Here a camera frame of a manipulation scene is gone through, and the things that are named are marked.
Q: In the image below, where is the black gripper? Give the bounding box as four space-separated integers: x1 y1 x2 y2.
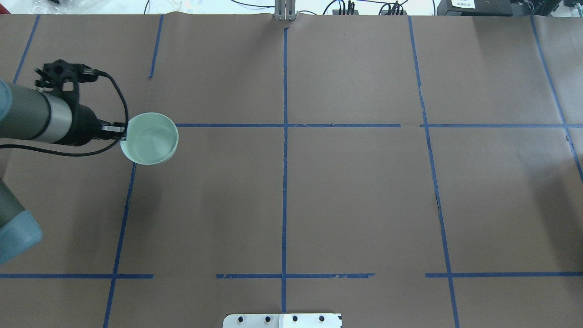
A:
68 105 128 147

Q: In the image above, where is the mint green bowl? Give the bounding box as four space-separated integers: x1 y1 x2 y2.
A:
120 113 179 165

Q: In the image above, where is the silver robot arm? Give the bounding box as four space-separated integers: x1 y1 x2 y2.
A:
0 81 128 263

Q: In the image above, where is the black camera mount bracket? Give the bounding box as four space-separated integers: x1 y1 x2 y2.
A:
35 59 99 108

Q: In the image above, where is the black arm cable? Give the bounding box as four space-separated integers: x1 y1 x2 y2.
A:
0 71 129 157

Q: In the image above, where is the aluminium frame post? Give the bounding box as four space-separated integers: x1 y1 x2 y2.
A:
274 0 297 21

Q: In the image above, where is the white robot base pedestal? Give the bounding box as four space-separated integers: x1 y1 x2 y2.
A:
222 313 343 328

